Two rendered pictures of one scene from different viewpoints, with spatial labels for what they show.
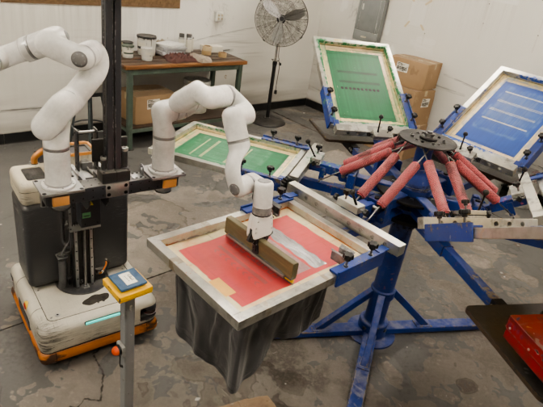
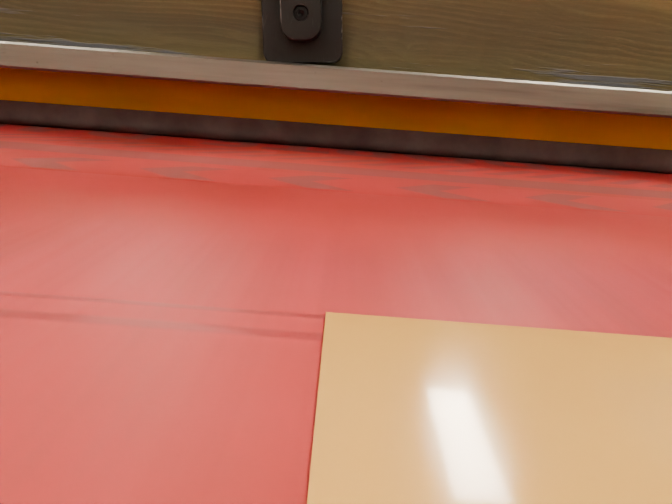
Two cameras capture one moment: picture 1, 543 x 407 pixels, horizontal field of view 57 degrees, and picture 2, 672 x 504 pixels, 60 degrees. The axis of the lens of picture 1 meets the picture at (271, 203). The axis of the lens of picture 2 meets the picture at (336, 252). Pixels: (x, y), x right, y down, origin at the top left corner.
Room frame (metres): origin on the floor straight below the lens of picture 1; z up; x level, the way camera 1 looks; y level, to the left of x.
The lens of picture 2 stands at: (1.48, 0.19, 0.98)
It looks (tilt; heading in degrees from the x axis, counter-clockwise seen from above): 15 degrees down; 316
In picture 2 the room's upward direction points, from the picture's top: 4 degrees clockwise
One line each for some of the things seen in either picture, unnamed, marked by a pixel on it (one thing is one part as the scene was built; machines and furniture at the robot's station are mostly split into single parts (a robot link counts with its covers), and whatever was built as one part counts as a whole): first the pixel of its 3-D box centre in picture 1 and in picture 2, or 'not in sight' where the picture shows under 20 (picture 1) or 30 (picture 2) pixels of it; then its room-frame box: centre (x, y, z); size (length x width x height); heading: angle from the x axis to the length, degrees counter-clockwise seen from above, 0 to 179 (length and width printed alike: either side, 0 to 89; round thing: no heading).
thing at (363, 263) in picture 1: (356, 266); not in sight; (1.72, -0.38, 0.97); 0.30 x 0.05 x 0.07; 136
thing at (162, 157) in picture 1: (162, 152); not in sight; (2.01, 0.51, 1.21); 0.16 x 0.13 x 0.15; 40
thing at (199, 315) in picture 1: (205, 320); not in sight; (1.53, 0.18, 0.74); 0.45 x 0.03 x 0.43; 46
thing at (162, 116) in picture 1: (166, 118); not in sight; (2.00, 0.49, 1.37); 0.13 x 0.10 x 0.16; 147
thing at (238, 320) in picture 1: (268, 249); not in sight; (1.74, -0.02, 0.97); 0.79 x 0.58 x 0.04; 136
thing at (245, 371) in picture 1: (284, 327); not in sight; (1.56, -0.13, 0.74); 0.46 x 0.04 x 0.42; 136
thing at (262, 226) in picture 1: (260, 223); not in sight; (1.70, 0.03, 1.12); 0.10 x 0.07 x 0.11; 137
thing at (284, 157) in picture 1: (257, 144); not in sight; (2.72, 0.13, 1.05); 1.08 x 0.61 x 0.23; 76
